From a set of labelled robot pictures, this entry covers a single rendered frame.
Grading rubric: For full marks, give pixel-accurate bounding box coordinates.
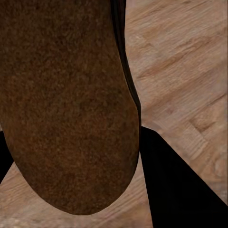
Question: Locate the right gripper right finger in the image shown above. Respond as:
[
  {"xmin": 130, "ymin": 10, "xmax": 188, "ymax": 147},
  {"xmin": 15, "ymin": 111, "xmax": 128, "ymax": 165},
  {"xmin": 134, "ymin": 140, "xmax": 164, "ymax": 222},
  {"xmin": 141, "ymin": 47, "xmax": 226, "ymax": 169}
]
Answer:
[{"xmin": 140, "ymin": 126, "xmax": 228, "ymax": 228}]

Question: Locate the sandal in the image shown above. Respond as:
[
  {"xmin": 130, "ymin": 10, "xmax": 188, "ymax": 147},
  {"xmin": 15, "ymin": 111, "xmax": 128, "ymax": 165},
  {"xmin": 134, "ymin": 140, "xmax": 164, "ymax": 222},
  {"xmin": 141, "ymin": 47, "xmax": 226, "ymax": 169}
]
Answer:
[{"xmin": 0, "ymin": 0, "xmax": 141, "ymax": 216}]

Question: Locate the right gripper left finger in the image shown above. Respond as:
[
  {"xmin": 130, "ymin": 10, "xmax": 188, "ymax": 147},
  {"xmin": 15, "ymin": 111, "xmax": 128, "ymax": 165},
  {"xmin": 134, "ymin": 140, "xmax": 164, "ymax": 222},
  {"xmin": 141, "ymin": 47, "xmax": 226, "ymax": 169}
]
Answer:
[{"xmin": 0, "ymin": 131, "xmax": 14, "ymax": 183}]

